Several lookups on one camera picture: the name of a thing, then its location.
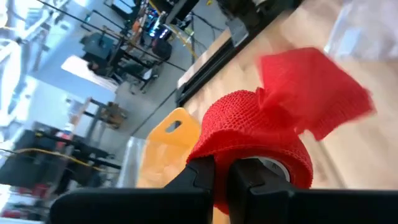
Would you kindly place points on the yellow plastic bin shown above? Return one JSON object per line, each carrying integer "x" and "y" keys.
{"x": 169, "y": 152}

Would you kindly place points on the grey metal mounting plate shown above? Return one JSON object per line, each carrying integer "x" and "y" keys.
{"x": 237, "y": 31}

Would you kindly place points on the seated person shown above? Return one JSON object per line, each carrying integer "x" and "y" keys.
{"x": 96, "y": 68}

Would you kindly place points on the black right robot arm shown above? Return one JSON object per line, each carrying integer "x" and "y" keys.
{"x": 245, "y": 9}

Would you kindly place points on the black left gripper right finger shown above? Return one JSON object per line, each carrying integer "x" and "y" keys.
{"x": 311, "y": 207}

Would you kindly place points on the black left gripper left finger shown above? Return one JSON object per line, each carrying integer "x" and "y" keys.
{"x": 130, "y": 207}

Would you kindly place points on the wooden workbench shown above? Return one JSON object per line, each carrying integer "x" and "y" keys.
{"x": 93, "y": 115}

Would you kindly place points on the black aluminium table frame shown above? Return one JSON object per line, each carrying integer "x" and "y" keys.
{"x": 224, "y": 59}

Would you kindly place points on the black cabinet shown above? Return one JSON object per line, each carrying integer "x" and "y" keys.
{"x": 40, "y": 168}

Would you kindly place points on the black monitor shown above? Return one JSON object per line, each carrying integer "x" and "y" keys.
{"x": 98, "y": 46}

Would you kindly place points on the red bandage strip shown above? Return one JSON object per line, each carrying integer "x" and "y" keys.
{"x": 248, "y": 124}

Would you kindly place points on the cardboard box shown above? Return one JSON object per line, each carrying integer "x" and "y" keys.
{"x": 113, "y": 115}

